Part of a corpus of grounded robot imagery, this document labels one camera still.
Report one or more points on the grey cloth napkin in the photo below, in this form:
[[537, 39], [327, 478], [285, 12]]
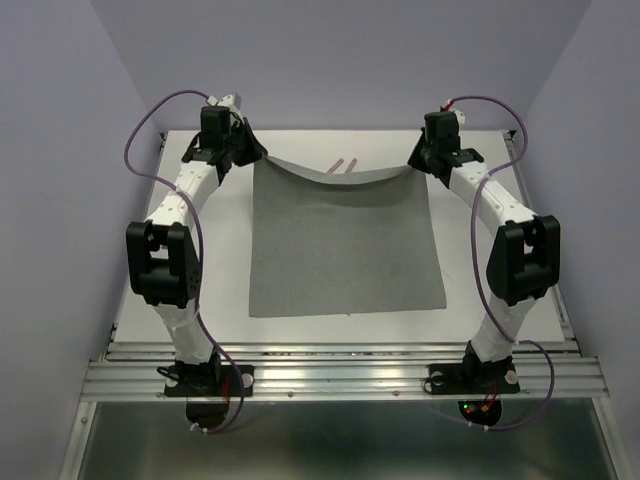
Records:
[[325, 244]]

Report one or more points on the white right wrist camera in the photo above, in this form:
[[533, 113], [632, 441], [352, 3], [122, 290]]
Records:
[[460, 116]]

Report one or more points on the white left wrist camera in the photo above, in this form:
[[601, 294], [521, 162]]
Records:
[[231, 100]]

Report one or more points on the pink handled fork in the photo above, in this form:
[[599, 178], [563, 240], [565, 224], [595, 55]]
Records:
[[352, 164]]

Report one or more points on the aluminium mounting rail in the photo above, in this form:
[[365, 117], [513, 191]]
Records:
[[339, 372]]

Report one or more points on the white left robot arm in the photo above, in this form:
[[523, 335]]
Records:
[[164, 251]]

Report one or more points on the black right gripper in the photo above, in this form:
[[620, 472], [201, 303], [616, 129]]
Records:
[[415, 159]]

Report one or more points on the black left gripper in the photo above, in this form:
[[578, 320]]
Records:
[[255, 150]]

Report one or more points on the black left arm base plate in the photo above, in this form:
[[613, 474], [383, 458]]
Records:
[[207, 380]]

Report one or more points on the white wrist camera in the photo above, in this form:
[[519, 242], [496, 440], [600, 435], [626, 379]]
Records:
[[231, 100], [460, 116]]

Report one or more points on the pink handled knife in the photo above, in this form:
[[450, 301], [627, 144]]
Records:
[[335, 166]]

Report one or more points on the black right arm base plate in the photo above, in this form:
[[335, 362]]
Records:
[[467, 380]]

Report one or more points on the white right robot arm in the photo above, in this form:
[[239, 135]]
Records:
[[515, 252]]

